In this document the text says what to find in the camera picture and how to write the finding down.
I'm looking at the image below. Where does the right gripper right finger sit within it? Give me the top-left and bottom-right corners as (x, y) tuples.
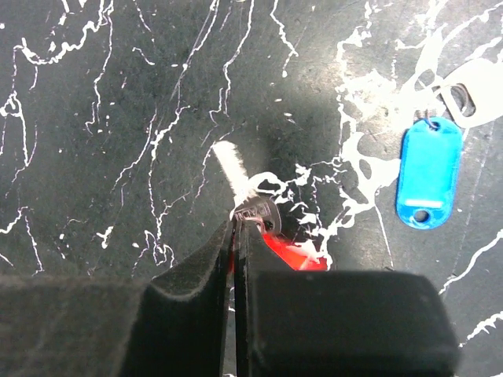
(234, 225), (461, 376)

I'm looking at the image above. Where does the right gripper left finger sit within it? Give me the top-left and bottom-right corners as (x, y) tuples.
(1, 223), (232, 376)

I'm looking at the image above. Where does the key with red tag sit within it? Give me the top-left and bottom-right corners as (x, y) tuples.
(212, 141), (329, 271)

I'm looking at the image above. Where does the key with blue tag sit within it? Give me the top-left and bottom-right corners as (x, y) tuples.
(395, 58), (502, 230)

